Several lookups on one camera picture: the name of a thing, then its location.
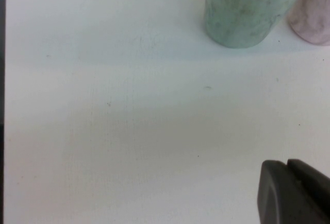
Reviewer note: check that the green plastic cup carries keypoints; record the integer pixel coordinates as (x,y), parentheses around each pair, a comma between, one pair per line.
(245,15)

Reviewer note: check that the pink plastic cup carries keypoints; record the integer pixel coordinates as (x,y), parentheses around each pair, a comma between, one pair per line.
(312,25)

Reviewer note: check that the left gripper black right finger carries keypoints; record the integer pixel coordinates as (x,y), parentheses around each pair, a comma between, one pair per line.
(317,190)

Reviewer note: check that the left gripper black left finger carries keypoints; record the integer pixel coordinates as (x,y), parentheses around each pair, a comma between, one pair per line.
(278,198)

